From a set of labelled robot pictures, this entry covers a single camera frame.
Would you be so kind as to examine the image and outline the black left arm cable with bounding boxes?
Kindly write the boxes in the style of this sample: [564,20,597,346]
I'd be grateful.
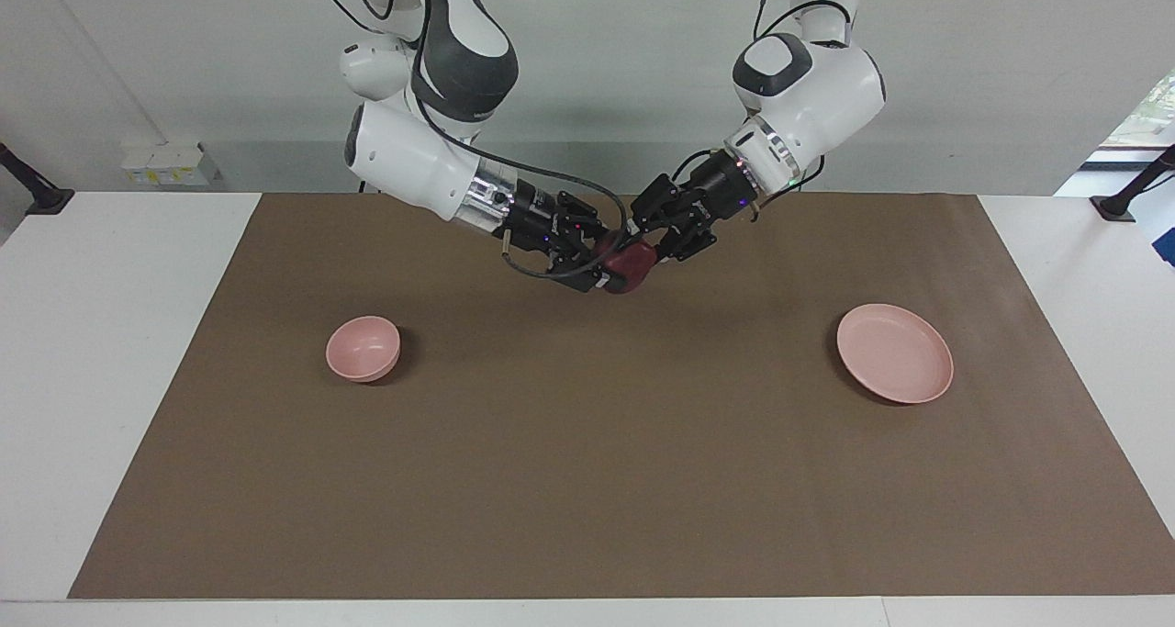
[668,0,856,213]

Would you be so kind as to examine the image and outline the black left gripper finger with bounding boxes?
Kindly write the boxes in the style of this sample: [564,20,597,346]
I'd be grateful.
[630,174,704,239]
[657,211,720,263]

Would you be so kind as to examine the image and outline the white wall socket box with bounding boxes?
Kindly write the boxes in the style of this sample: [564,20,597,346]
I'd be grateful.
[120,141,222,188]

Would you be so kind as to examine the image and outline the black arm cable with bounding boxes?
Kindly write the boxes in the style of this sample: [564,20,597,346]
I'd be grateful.
[312,0,636,281]
[668,0,856,213]

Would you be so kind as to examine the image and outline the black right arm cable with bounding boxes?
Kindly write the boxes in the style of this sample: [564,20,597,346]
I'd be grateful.
[312,0,636,281]

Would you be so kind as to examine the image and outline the dark red apple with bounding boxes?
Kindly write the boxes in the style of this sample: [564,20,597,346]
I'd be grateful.
[597,238,659,296]

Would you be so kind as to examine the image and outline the brown table mat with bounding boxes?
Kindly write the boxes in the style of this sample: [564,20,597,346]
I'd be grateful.
[67,193,1175,600]

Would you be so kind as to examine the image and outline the pink bowl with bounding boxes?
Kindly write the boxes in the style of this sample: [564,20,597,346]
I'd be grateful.
[325,316,402,384]

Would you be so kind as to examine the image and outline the black clamp stand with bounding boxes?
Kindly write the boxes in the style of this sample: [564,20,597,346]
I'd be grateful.
[0,142,76,217]
[1090,145,1175,224]

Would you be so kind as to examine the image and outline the pink plate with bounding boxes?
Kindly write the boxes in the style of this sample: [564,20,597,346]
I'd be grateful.
[835,304,955,405]

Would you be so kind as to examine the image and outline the window with greenery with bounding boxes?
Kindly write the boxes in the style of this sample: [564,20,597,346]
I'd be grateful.
[1097,65,1175,165]

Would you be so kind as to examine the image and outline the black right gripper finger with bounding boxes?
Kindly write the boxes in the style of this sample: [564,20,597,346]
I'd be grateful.
[548,245,613,295]
[558,194,632,244]

